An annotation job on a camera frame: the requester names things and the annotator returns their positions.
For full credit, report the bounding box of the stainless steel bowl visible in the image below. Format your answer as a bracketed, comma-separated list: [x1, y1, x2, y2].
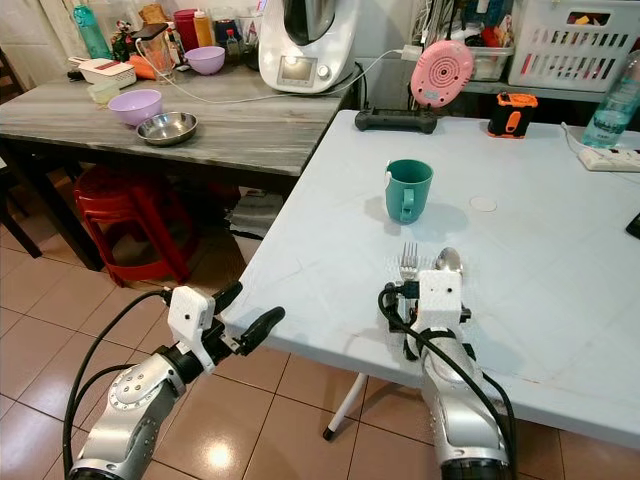
[136, 111, 199, 147]

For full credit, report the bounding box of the teal drinking bottle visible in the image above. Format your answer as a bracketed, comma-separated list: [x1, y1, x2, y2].
[72, 3, 111, 60]

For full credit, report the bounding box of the pink round fan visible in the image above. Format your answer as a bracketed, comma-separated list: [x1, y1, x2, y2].
[410, 40, 475, 109]

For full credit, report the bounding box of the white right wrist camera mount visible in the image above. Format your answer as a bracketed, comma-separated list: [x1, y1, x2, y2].
[417, 268, 465, 333]

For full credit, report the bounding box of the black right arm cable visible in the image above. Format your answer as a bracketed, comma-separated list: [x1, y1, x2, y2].
[378, 283, 517, 480]

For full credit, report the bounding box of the grey wooden side table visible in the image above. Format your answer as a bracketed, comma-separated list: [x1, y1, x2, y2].
[0, 65, 367, 273]

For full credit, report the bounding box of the orange and black device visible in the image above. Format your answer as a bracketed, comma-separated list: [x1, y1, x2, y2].
[488, 92, 539, 139]

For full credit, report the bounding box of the silver fork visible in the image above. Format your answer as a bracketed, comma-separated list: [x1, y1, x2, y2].
[399, 242, 422, 284]

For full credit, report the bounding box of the teal mug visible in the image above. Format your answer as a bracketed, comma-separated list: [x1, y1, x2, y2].
[383, 158, 435, 225]

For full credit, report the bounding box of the clear plastic container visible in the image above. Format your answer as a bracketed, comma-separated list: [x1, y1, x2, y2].
[468, 45, 514, 82]

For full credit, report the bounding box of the white power strip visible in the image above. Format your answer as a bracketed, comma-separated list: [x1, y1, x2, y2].
[578, 147, 640, 175]

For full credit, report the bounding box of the red plastic stool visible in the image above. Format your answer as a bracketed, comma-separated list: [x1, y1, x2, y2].
[72, 165, 194, 289]

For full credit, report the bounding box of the small purple bowl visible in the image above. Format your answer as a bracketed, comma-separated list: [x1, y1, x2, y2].
[185, 45, 227, 76]

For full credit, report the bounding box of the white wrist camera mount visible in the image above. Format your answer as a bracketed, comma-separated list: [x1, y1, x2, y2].
[167, 285, 214, 347]
[417, 268, 465, 333]

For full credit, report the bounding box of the white and red slicer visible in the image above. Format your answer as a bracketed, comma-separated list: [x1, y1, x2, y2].
[68, 57, 137, 88]

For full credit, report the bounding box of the orange sauce bottle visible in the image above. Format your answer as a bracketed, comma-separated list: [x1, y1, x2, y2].
[193, 9, 217, 48]

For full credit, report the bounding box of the silver spoon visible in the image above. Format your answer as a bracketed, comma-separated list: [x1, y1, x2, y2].
[432, 247, 465, 273]

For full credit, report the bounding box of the dark wooden chair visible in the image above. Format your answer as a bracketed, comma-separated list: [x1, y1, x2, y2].
[0, 50, 43, 259]

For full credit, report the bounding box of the white kitchen machine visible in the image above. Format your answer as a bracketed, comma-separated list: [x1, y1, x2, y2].
[258, 0, 362, 97]

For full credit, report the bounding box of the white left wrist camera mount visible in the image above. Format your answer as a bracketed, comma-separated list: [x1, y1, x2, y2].
[167, 285, 214, 347]

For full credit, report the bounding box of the long white cable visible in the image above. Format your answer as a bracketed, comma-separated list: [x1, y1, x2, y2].
[136, 38, 407, 107]

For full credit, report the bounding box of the clear green water bottle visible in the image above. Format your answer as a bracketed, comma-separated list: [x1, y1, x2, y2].
[582, 62, 640, 151]

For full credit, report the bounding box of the pale green small cup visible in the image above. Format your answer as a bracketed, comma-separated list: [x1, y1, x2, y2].
[88, 78, 121, 107]

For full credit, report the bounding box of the orange carrot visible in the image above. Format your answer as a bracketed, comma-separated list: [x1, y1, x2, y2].
[129, 55, 162, 82]

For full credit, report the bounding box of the red canister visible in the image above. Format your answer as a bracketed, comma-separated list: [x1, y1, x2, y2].
[173, 9, 199, 52]

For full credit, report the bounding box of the white metal table leg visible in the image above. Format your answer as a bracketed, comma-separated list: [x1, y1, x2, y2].
[323, 371, 370, 442]

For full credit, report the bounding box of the white plastic basket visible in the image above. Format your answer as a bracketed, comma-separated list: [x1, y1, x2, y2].
[507, 0, 640, 93]

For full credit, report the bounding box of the large purple bowl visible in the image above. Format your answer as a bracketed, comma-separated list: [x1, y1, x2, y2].
[108, 89, 164, 128]

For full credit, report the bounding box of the white bag under table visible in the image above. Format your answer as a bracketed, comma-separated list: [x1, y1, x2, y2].
[227, 188, 283, 264]

